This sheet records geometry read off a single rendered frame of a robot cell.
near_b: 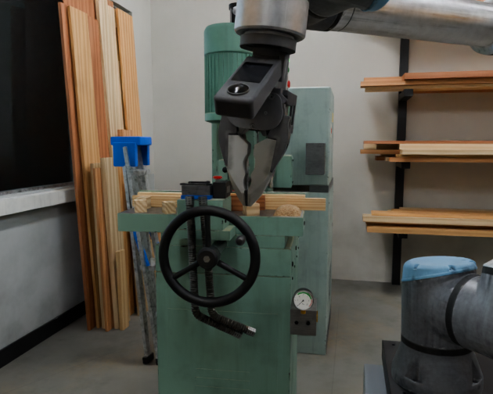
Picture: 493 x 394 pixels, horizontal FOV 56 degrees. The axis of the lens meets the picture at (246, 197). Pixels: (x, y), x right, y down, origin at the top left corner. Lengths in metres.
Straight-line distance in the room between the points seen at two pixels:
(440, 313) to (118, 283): 2.21
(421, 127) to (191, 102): 1.89
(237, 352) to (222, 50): 0.97
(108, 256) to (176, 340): 1.41
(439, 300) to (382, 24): 0.54
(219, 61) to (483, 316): 1.05
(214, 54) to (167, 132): 2.65
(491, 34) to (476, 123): 2.88
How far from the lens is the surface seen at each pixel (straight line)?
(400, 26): 0.91
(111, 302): 3.03
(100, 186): 2.87
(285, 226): 1.44
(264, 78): 0.55
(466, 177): 3.96
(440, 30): 0.99
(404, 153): 3.31
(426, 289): 1.05
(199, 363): 1.62
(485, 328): 0.98
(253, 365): 1.59
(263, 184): 0.58
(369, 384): 1.24
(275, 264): 1.47
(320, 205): 1.58
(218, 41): 1.56
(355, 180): 3.87
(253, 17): 0.58
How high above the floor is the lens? 1.12
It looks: 7 degrees down
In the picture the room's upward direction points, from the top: straight up
